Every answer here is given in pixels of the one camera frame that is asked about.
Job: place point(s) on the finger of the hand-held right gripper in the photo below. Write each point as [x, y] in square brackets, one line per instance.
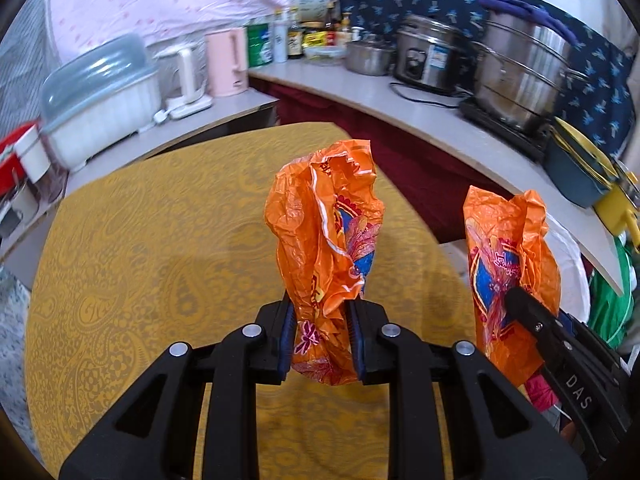
[530, 312]
[585, 332]

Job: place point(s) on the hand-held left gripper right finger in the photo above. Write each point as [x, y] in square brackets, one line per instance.
[356, 350]

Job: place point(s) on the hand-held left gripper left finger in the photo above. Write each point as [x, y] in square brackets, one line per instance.
[286, 350]

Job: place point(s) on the orange printed plastic bag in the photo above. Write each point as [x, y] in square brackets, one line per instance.
[320, 240]
[500, 250]

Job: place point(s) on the green plastic bag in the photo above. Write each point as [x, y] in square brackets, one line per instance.
[610, 300]

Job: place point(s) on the yellow mug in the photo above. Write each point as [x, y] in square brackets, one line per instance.
[620, 205]

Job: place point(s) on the blue basin with yellow strainer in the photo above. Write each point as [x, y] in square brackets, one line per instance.
[585, 147]
[570, 180]

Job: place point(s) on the black induction cooker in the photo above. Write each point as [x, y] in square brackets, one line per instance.
[505, 132]

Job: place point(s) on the red cloth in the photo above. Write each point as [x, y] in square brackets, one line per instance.
[400, 160]

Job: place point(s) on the large steel steamer pot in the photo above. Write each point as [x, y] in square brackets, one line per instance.
[520, 70]

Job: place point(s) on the steel rice cooker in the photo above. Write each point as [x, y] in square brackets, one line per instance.
[430, 55]

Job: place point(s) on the white countertop appliance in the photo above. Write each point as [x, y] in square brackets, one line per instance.
[187, 80]

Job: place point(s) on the small steel pot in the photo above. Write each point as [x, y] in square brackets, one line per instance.
[367, 57]

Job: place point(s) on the pink kettle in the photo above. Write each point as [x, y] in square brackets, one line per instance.
[225, 62]

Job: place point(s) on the clear food container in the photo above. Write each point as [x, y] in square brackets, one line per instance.
[325, 55]

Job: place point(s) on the dish box with grey lid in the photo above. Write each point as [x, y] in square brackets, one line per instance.
[100, 105]

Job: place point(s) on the yellow seasoning box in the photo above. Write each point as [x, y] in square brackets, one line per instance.
[315, 39]

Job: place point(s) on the white label bottle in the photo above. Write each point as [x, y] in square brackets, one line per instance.
[281, 37]

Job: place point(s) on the dark sauce bottle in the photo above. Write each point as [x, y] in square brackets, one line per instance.
[295, 35]

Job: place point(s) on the red and white container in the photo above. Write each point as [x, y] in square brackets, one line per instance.
[25, 155]

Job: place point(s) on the white food package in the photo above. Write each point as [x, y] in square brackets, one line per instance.
[310, 5]

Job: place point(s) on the grey mesh curtain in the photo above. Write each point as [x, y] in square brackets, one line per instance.
[25, 60]

